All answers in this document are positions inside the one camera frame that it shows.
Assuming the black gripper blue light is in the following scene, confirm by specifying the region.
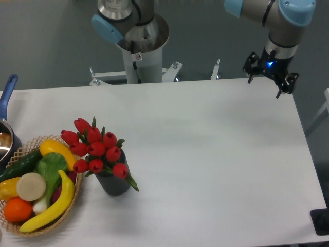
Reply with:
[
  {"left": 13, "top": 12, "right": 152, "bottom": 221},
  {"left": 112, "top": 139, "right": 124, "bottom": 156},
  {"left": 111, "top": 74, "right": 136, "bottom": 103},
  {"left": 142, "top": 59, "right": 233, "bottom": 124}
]
[{"left": 243, "top": 47, "right": 299, "bottom": 99}]

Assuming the red tulip bouquet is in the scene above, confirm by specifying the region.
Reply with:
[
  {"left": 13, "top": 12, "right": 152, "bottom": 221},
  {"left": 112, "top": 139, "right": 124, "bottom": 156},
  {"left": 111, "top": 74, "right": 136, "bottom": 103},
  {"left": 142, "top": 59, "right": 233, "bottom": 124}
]
[{"left": 61, "top": 118, "right": 139, "bottom": 192}]

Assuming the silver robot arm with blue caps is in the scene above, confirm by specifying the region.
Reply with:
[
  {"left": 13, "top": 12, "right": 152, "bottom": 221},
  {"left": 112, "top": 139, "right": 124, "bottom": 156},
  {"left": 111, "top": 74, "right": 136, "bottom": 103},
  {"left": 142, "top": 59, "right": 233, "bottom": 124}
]
[{"left": 224, "top": 0, "right": 316, "bottom": 97}]

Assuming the dark grey ribbed vase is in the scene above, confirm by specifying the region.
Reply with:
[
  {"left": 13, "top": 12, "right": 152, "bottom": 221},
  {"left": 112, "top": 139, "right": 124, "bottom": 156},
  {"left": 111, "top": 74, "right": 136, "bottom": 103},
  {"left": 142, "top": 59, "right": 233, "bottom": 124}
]
[{"left": 93, "top": 148, "right": 132, "bottom": 197}]

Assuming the black device at table edge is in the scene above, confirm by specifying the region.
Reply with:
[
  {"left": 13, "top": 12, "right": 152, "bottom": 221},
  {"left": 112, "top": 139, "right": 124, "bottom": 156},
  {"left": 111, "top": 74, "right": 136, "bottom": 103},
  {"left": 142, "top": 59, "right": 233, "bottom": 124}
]
[{"left": 310, "top": 208, "right": 328, "bottom": 236}]

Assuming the dark red vegetable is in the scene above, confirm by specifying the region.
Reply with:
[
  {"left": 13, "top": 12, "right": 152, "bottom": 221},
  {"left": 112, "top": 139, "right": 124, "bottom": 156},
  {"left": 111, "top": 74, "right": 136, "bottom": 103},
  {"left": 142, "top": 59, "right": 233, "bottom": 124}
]
[{"left": 51, "top": 172, "right": 77, "bottom": 204}]

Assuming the yellow banana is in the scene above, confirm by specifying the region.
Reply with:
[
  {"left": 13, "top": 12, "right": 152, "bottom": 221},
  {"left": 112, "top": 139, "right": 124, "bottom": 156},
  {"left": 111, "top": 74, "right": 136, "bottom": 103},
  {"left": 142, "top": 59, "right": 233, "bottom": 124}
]
[{"left": 19, "top": 170, "right": 75, "bottom": 233}]

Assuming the green bok choy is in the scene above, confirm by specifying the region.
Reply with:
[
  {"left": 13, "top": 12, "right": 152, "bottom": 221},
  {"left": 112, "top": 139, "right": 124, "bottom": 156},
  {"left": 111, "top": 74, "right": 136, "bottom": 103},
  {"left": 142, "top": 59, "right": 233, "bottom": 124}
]
[{"left": 33, "top": 152, "right": 67, "bottom": 214}]

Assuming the green cucumber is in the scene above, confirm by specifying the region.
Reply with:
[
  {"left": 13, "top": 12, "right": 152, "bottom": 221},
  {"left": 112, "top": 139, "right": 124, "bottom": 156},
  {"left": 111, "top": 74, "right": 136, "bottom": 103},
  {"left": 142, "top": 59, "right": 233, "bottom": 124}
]
[{"left": 1, "top": 149, "right": 42, "bottom": 182}]

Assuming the beige round disc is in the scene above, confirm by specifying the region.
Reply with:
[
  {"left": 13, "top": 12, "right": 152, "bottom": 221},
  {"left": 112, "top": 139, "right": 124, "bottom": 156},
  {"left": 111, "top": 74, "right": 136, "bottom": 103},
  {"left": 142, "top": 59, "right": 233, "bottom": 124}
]
[{"left": 16, "top": 172, "right": 46, "bottom": 201}]

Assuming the yellow bell pepper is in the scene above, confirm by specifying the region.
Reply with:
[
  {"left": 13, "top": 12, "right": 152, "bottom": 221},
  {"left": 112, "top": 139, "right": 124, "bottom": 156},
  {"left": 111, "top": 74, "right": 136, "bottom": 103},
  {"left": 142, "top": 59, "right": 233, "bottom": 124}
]
[{"left": 1, "top": 177, "right": 20, "bottom": 201}]

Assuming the orange fruit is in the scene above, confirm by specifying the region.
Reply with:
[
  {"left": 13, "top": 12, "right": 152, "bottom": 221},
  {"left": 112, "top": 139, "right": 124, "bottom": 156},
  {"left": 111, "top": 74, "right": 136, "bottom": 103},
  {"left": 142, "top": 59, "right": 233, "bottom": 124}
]
[{"left": 4, "top": 197, "right": 33, "bottom": 222}]

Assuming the woven wicker basket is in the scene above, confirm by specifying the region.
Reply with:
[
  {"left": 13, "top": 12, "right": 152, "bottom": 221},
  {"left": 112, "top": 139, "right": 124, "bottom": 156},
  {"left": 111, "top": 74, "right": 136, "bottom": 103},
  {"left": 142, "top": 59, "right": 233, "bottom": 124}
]
[{"left": 1, "top": 135, "right": 83, "bottom": 237}]

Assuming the white frame at right edge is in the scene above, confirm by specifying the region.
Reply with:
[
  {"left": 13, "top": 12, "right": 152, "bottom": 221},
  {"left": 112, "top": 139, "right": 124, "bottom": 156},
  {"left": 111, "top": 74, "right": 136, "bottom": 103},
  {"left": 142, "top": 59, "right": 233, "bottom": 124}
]
[{"left": 304, "top": 88, "right": 328, "bottom": 137}]

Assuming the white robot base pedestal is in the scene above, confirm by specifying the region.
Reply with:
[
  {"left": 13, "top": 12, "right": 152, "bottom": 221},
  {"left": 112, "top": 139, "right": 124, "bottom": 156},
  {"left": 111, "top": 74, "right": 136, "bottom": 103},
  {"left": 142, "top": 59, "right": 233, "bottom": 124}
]
[{"left": 88, "top": 0, "right": 184, "bottom": 87}]

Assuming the blue handled saucepan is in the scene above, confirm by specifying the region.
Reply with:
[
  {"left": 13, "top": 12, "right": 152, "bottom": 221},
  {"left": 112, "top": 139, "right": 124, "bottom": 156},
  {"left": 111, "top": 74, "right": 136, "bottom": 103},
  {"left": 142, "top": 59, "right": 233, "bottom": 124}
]
[{"left": 1, "top": 74, "right": 22, "bottom": 173}]

